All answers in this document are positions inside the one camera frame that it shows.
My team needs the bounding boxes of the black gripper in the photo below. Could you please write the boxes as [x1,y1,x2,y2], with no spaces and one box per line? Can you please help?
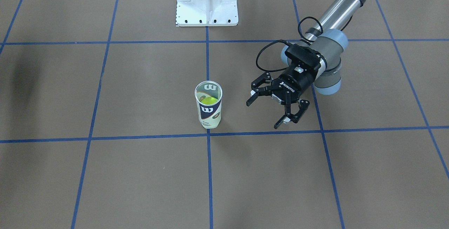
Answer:
[246,65,318,129]

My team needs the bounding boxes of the yellow tennis ball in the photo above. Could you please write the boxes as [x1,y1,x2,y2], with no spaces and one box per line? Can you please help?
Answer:
[199,96,219,106]

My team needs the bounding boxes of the white tennis ball can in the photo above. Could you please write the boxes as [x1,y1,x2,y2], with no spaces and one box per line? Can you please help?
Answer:
[194,81,223,129]

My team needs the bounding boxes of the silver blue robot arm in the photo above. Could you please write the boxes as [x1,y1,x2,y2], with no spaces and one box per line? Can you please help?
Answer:
[246,0,366,129]

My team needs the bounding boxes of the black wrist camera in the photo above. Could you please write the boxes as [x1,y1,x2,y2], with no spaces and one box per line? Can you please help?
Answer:
[282,44,326,73]

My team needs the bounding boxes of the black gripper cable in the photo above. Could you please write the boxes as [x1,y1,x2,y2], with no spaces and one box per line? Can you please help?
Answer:
[256,16,325,72]

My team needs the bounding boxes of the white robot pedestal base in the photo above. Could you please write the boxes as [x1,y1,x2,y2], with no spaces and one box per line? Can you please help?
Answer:
[175,0,239,27]

